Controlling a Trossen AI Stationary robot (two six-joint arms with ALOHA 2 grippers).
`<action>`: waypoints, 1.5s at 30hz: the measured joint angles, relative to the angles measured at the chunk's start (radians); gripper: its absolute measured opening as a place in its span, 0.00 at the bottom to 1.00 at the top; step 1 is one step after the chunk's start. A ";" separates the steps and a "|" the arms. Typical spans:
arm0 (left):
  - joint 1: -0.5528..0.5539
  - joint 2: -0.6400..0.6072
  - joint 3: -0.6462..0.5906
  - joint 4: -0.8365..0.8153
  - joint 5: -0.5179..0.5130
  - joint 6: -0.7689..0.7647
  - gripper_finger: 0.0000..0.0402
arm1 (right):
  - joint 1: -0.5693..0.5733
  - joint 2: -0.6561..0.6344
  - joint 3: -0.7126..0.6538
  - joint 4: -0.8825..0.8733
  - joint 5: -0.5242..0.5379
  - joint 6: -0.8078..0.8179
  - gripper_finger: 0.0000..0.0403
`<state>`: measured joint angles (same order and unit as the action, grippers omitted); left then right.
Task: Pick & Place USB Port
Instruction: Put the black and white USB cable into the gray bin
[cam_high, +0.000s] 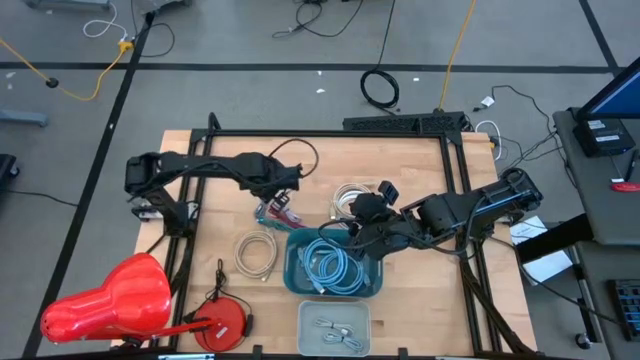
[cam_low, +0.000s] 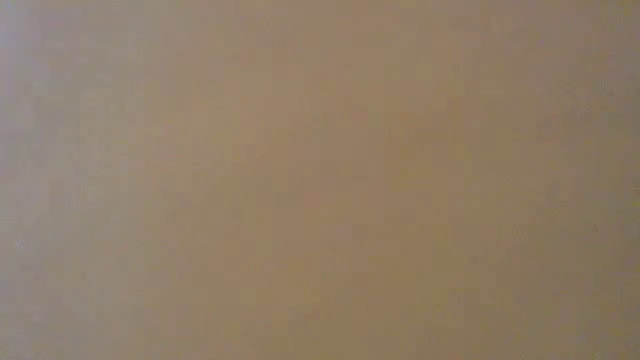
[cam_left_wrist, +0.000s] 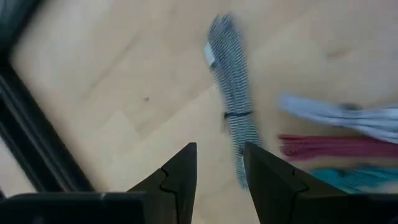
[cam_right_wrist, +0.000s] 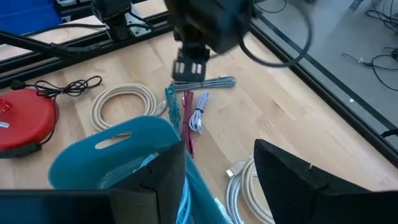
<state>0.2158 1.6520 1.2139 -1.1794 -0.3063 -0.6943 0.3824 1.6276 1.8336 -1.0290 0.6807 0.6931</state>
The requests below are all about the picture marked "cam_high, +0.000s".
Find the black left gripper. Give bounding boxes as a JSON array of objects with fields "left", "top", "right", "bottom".
[{"left": 251, "top": 161, "right": 304, "bottom": 210}]

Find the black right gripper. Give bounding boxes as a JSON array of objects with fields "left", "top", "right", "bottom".
[{"left": 348, "top": 191, "right": 417, "bottom": 262}]

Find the light blue cable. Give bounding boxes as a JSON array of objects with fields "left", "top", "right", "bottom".
[{"left": 298, "top": 236, "right": 368, "bottom": 296}]

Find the teal plastic bin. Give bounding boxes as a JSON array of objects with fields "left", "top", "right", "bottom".
[{"left": 282, "top": 226, "right": 385, "bottom": 300}]

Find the grey plastic tray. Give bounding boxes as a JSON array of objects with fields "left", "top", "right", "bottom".
[{"left": 296, "top": 299, "right": 373, "bottom": 358}]

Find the black perforated box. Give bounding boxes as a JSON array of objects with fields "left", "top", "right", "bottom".
[{"left": 342, "top": 111, "right": 467, "bottom": 135}]

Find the white paper sheet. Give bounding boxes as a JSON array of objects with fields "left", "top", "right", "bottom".
[{"left": 509, "top": 214, "right": 575, "bottom": 285}]

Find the red desk lamp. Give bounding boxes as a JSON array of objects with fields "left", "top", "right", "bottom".
[{"left": 39, "top": 251, "right": 250, "bottom": 354}]

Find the grey side desk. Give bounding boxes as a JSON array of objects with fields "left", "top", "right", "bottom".
[{"left": 551, "top": 106, "right": 640, "bottom": 247}]

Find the small black computer box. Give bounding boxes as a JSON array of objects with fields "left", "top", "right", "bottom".
[{"left": 571, "top": 117, "right": 637, "bottom": 158}]

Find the black keyboard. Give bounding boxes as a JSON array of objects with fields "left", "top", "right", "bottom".
[{"left": 606, "top": 278, "right": 640, "bottom": 343}]

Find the grey chair base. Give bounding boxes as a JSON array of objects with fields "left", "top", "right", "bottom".
[{"left": 0, "top": 108, "right": 50, "bottom": 129}]

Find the black pen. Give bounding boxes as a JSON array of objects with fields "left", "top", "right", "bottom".
[{"left": 624, "top": 148, "right": 640, "bottom": 183}]

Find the blue-screen monitor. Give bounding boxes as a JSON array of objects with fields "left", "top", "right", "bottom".
[{"left": 576, "top": 55, "right": 640, "bottom": 122}]

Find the red bundled cable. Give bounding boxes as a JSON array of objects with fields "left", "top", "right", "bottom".
[{"left": 264, "top": 200, "right": 304, "bottom": 226}]

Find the red and blue cable bundle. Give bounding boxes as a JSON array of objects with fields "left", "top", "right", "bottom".
[{"left": 254, "top": 202, "right": 301, "bottom": 233}]

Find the white coiled cable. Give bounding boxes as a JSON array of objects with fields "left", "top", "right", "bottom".
[{"left": 329, "top": 181, "right": 380, "bottom": 222}]

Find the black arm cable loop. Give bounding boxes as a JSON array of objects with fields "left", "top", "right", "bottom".
[{"left": 266, "top": 137, "right": 321, "bottom": 180}]

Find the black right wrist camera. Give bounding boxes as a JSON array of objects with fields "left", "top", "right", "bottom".
[{"left": 376, "top": 180, "right": 402, "bottom": 207}]

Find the beige coiled cable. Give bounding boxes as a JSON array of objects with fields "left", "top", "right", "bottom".
[{"left": 233, "top": 229, "right": 279, "bottom": 282}]

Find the grey braided USB cable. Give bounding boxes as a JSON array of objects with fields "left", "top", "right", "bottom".
[{"left": 313, "top": 317, "right": 355, "bottom": 338}]

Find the white bundled USB cable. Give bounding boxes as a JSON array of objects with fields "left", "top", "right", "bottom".
[{"left": 321, "top": 330, "right": 365, "bottom": 353}]

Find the black lamp cord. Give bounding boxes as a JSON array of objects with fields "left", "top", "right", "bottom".
[{"left": 181, "top": 258, "right": 255, "bottom": 342}]

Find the black aluminium table frame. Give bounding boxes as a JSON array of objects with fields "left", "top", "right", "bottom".
[{"left": 167, "top": 111, "right": 540, "bottom": 360}]

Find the black coiled floor cable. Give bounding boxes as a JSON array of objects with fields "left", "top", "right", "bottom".
[{"left": 359, "top": 0, "right": 402, "bottom": 110}]

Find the black tangled floor cable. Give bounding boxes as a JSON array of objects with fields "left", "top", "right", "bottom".
[{"left": 271, "top": 0, "right": 367, "bottom": 40}]

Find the thin black floor cable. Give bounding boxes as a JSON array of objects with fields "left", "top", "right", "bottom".
[{"left": 130, "top": 0, "right": 176, "bottom": 59}]

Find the long yellow extension cord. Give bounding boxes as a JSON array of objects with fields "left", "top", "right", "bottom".
[{"left": 436, "top": 0, "right": 479, "bottom": 113}]

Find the yellow extension cord with plug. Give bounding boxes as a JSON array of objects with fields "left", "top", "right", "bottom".
[{"left": 0, "top": 36, "right": 136, "bottom": 103}]

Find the white floor cable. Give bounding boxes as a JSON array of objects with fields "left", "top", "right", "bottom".
[{"left": 81, "top": 1, "right": 130, "bottom": 41}]

